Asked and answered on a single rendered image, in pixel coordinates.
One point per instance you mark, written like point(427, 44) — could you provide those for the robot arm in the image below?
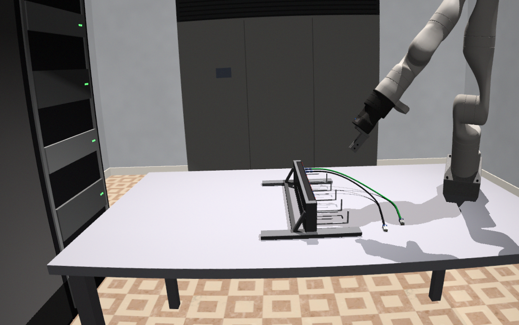
point(469, 111)

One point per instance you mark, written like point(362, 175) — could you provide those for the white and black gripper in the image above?
point(380, 102)

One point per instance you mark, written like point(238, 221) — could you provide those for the dark grey rack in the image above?
point(308, 208)

